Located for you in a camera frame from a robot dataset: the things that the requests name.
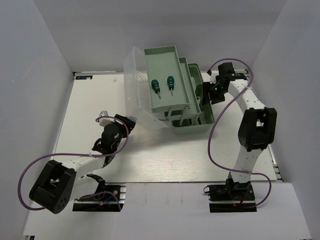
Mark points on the green handled screwdriver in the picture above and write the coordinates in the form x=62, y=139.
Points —
x=156, y=87
x=171, y=84

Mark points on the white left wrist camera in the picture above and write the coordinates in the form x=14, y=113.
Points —
x=103, y=119

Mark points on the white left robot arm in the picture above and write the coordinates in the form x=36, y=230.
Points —
x=71, y=176

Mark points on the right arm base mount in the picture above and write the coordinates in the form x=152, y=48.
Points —
x=221, y=201

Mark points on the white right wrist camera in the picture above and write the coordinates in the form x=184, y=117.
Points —
x=212, y=75

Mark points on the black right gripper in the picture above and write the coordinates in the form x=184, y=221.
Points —
x=206, y=86

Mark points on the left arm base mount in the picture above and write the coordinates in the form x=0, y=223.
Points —
x=105, y=202

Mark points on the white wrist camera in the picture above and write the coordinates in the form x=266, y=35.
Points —
x=103, y=119
x=212, y=75

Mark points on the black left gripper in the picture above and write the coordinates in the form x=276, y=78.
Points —
x=130, y=123

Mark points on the green plastic toolbox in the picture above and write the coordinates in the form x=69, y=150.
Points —
x=183, y=111

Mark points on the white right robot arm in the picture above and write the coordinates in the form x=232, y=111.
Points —
x=258, y=124

